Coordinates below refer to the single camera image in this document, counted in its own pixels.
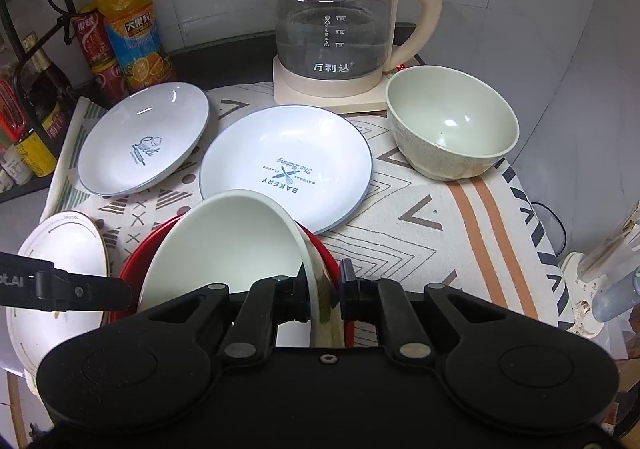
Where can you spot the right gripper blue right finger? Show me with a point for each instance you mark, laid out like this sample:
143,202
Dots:
350,295

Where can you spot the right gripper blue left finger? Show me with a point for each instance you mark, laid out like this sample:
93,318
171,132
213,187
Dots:
294,299

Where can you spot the large brown-rimmed white plate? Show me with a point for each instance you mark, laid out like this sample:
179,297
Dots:
72,244

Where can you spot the pale green bowl front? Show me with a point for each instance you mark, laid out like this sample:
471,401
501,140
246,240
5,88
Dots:
237,238

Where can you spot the pale green bowl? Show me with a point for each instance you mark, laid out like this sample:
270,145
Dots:
237,238
449,125

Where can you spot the red and black bowl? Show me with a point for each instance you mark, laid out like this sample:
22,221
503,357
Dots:
138,263

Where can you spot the white plate Bakery logo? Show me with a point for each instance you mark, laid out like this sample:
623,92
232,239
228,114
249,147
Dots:
315,164

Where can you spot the white plate Sweet logo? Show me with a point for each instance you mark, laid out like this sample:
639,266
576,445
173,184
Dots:
143,139

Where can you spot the patterned fringed table cloth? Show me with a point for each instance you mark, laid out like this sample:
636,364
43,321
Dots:
480,235

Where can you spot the large soy sauce bottle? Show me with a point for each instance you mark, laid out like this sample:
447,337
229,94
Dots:
48,93

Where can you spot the red soda can upper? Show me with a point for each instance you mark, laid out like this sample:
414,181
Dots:
90,31

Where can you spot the glass electric kettle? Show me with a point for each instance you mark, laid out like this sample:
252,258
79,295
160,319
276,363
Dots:
349,39

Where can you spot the orange juice bottle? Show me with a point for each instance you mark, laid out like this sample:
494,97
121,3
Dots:
133,32

